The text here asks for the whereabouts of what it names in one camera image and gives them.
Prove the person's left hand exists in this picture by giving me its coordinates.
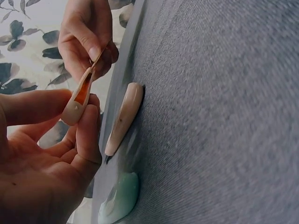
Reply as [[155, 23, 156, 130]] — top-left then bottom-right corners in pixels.
[[0, 89, 103, 224]]

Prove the beige oval case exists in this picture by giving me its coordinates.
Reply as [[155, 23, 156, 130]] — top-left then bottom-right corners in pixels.
[[61, 67, 95, 126]]

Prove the person's right hand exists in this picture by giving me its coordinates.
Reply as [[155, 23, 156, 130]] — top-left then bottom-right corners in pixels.
[[57, 0, 120, 83]]

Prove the long beige glossy case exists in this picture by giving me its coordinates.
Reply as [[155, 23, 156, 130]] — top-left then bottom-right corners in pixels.
[[104, 82, 144, 157]]

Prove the mint green rounded case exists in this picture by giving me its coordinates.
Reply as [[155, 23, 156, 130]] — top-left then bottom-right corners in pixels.
[[98, 172, 140, 224]]

